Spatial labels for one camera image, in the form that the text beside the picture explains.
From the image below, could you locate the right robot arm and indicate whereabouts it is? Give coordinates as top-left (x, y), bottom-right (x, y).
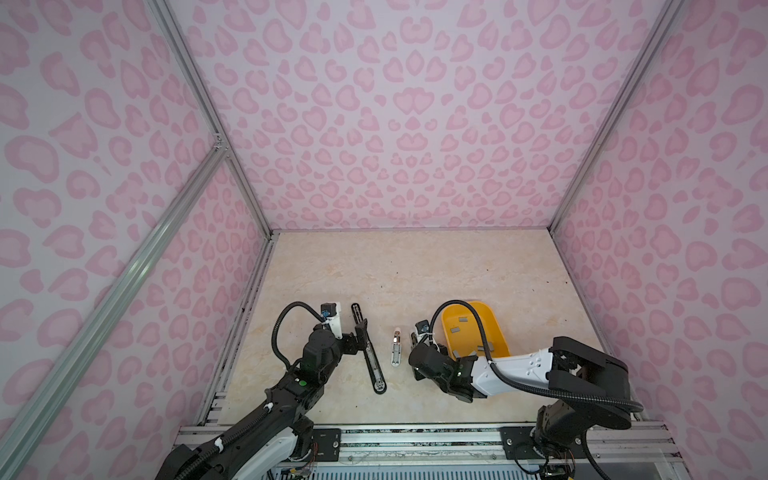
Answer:
top-left (408, 333), bottom-right (635, 459)

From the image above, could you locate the yellow plastic tray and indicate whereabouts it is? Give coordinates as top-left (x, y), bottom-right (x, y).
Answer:
top-left (440, 300), bottom-right (510, 360)

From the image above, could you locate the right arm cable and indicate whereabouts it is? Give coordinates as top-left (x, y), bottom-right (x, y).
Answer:
top-left (428, 299), bottom-right (644, 480)

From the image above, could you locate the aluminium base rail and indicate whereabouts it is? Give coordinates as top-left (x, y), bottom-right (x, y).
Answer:
top-left (160, 422), bottom-right (691, 480)

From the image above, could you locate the diagonal aluminium frame bar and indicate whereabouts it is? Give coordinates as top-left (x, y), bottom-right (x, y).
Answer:
top-left (1, 146), bottom-right (228, 479)

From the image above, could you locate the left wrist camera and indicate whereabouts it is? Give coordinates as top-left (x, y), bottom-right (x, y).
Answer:
top-left (320, 302), bottom-right (343, 340)

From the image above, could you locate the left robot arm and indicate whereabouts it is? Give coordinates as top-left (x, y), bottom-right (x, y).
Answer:
top-left (156, 323), bottom-right (369, 479)

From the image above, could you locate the pink mini stapler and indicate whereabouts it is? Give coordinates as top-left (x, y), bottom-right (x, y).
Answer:
top-left (391, 328), bottom-right (402, 367)

